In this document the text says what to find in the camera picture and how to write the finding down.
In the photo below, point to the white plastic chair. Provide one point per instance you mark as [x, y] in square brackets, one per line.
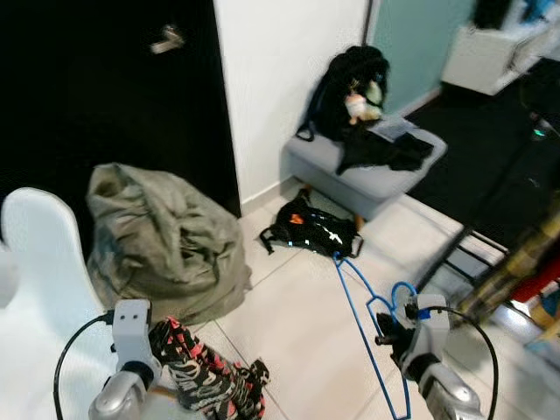
[44, 289]

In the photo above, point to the small plush toy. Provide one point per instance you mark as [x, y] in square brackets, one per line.
[359, 107]

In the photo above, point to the black door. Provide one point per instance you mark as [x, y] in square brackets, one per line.
[87, 105]

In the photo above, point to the black floor mat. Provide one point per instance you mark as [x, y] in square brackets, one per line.
[490, 157]

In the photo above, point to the black red printed shirt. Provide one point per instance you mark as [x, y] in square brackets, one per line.
[206, 376]

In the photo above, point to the black backpack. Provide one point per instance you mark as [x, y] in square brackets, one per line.
[337, 79]

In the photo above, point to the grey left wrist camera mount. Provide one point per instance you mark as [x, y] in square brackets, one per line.
[133, 337]

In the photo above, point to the grey ottoman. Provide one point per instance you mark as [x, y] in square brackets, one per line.
[324, 171]

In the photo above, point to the olive bean bag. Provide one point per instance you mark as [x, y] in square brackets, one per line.
[166, 245]

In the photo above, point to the blue plastic hanger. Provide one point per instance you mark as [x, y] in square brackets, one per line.
[351, 293]

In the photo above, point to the red hanging garment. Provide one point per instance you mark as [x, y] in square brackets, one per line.
[538, 284]

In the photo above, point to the black crumpled garment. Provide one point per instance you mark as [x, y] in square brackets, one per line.
[385, 153]

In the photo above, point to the yellow blue shirt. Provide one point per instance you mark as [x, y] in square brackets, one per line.
[516, 262]

